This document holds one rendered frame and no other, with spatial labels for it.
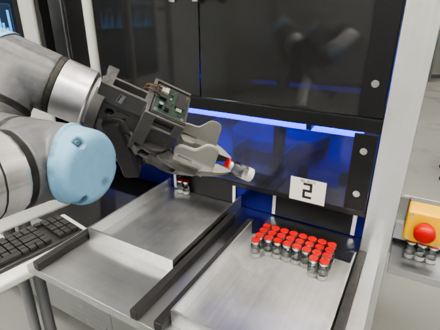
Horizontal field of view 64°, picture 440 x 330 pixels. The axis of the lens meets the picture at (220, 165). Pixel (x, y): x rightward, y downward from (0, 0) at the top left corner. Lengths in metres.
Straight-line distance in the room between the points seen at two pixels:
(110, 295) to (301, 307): 0.38
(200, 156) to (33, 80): 0.22
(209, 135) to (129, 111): 0.12
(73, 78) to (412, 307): 2.03
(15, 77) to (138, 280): 0.50
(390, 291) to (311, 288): 1.50
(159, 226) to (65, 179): 0.66
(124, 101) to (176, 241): 0.52
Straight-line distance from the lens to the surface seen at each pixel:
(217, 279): 0.79
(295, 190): 0.87
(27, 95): 0.48
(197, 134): 0.52
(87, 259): 0.90
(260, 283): 0.79
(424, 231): 0.82
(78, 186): 0.34
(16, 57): 0.48
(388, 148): 0.79
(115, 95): 0.46
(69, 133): 0.34
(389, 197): 0.83
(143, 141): 0.47
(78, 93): 0.46
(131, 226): 0.98
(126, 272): 0.84
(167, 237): 0.92
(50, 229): 1.15
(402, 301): 2.23
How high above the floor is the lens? 1.40
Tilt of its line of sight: 23 degrees down
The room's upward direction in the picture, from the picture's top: straight up
